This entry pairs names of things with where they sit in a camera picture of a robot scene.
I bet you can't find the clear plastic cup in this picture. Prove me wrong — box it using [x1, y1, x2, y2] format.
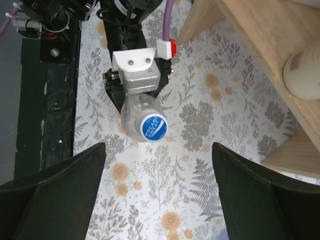
[120, 93, 167, 142]

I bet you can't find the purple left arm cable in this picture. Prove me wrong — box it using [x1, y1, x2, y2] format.
[156, 0, 178, 60]

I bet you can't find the floral patterned table mat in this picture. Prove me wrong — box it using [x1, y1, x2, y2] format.
[73, 14, 299, 240]

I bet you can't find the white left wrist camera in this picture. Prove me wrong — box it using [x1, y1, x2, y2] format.
[112, 48, 161, 95]

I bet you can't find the cream lotion pump bottle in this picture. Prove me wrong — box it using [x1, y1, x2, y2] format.
[282, 43, 320, 101]

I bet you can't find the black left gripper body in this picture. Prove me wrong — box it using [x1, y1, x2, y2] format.
[102, 57, 172, 97]

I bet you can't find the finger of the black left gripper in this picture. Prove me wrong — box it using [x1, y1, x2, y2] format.
[106, 87, 125, 113]
[149, 79, 169, 99]

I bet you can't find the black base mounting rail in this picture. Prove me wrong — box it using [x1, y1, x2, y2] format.
[13, 0, 82, 180]

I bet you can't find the wooden shelf unit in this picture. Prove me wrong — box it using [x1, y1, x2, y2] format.
[177, 0, 320, 178]

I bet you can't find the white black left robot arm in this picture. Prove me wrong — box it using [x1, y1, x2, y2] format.
[96, 0, 162, 112]

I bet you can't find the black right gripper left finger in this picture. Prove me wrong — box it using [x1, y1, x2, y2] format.
[0, 142, 106, 240]

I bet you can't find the blue white bottle cap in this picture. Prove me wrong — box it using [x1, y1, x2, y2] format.
[139, 113, 169, 142]

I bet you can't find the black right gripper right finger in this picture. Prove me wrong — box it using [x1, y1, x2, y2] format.
[212, 142, 320, 240]

